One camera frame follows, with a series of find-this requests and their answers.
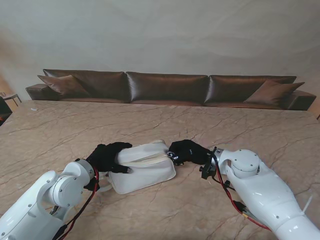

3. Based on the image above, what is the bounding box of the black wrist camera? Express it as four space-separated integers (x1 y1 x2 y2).
199 162 216 180
83 178 101 192

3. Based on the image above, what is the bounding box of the red black cable bundle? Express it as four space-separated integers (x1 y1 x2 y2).
209 147 272 232
53 167 100 240

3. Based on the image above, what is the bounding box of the white cable tie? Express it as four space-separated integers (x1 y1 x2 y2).
302 194 315 216

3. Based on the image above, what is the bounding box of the brown leather sofa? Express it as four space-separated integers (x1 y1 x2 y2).
25 69 317 111

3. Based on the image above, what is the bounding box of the dark chair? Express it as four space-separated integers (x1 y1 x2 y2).
0 96 14 126

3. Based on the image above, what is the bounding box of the small side table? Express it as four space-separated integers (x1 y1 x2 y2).
0 92 22 108

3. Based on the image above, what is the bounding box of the brown leather cushion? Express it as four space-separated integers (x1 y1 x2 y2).
36 74 92 98
243 79 306 106

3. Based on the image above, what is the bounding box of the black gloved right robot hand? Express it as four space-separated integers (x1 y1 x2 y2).
169 139 212 166

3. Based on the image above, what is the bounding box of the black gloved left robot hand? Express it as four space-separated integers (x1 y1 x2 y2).
86 141 133 175

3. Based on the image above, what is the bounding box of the cream fabric cosmetics bag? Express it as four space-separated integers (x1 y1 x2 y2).
96 139 176 195

